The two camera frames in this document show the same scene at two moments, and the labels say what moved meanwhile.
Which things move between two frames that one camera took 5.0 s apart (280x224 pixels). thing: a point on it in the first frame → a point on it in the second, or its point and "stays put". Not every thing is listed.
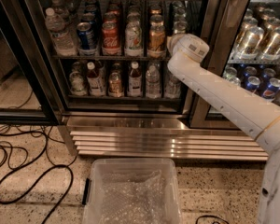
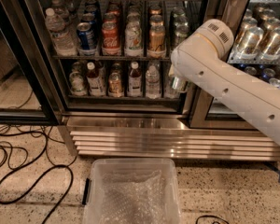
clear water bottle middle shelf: (59, 30) stays put
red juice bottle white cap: (95, 82) stays put
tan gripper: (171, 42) → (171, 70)
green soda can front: (180, 26) → (175, 82)
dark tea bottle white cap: (134, 81) stays put
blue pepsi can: (87, 36) stays put
